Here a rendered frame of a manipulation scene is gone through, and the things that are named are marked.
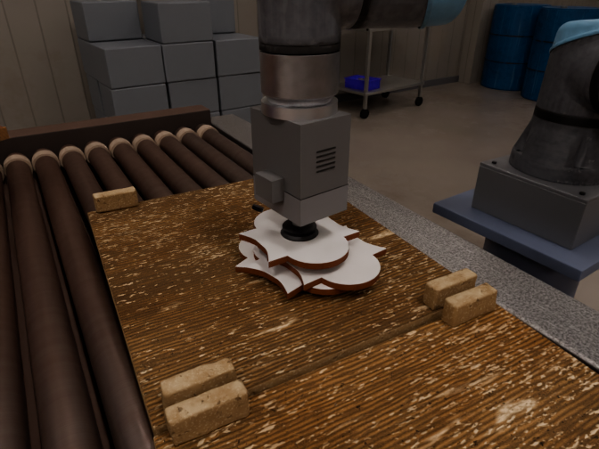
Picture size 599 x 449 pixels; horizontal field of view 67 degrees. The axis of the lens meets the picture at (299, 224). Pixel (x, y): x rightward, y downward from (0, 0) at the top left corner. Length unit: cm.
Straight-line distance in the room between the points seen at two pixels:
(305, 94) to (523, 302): 33
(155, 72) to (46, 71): 109
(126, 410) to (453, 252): 43
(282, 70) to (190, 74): 292
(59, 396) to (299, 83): 34
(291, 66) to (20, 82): 372
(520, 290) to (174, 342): 39
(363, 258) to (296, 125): 17
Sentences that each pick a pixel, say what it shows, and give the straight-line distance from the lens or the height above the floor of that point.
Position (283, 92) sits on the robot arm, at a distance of 43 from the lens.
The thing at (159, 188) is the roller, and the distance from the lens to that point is 81.
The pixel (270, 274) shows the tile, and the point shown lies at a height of 95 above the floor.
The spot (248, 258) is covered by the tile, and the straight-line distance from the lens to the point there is 54.
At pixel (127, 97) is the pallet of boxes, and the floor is 56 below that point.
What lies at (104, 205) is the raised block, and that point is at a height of 95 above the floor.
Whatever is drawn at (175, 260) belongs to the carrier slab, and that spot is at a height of 94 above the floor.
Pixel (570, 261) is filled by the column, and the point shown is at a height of 87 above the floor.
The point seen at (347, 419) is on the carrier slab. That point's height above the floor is 94.
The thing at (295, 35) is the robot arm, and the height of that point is 119.
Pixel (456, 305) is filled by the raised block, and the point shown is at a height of 96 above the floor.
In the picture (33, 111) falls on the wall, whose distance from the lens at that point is 413.
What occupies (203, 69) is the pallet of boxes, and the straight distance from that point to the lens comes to 337.
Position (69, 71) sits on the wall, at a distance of 411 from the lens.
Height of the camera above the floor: 123
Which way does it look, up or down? 28 degrees down
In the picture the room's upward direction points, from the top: straight up
